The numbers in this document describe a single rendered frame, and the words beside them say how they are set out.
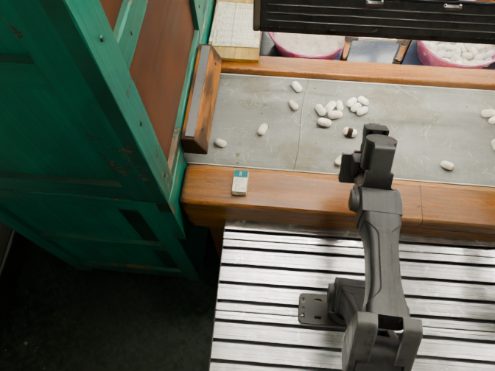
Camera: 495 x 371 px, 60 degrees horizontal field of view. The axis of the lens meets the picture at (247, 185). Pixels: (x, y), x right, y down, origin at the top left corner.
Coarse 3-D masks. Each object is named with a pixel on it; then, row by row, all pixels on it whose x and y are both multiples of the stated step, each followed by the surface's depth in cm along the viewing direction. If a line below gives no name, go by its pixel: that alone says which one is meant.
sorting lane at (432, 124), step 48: (240, 96) 120; (288, 96) 120; (336, 96) 120; (384, 96) 119; (432, 96) 119; (480, 96) 118; (240, 144) 114; (288, 144) 113; (336, 144) 113; (432, 144) 112; (480, 144) 112
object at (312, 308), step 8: (304, 296) 103; (312, 296) 103; (320, 296) 103; (304, 304) 102; (312, 304) 102; (320, 304) 102; (304, 312) 101; (312, 312) 101; (320, 312) 101; (328, 312) 101; (304, 320) 100; (312, 320) 100; (320, 320) 100; (328, 320) 100; (336, 320) 98; (344, 320) 94
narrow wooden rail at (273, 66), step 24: (240, 72) 123; (264, 72) 122; (288, 72) 121; (312, 72) 120; (336, 72) 120; (360, 72) 120; (384, 72) 119; (408, 72) 119; (432, 72) 119; (456, 72) 119; (480, 72) 119
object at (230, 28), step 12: (216, 12) 129; (228, 12) 129; (240, 12) 129; (252, 12) 129; (216, 24) 127; (228, 24) 127; (240, 24) 127; (252, 24) 126; (216, 36) 125; (228, 36) 125; (240, 36) 125; (252, 36) 125
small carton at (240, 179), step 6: (234, 174) 105; (240, 174) 105; (246, 174) 105; (234, 180) 104; (240, 180) 104; (246, 180) 104; (234, 186) 104; (240, 186) 104; (246, 186) 104; (234, 192) 104; (240, 192) 103; (246, 192) 105
